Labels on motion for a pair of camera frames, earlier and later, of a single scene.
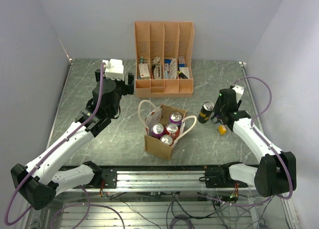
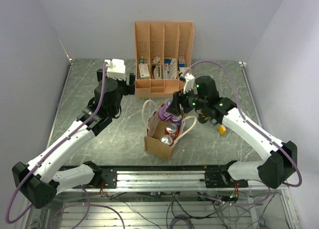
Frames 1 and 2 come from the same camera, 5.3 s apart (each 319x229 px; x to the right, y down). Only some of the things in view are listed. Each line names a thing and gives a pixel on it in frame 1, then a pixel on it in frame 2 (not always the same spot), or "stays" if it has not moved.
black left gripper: (126, 88) stays
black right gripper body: (218, 109) -> (189, 100)
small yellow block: (222, 130) stays
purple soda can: (157, 130) -> (163, 110)
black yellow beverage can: (205, 112) stays
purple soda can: (176, 117) stays
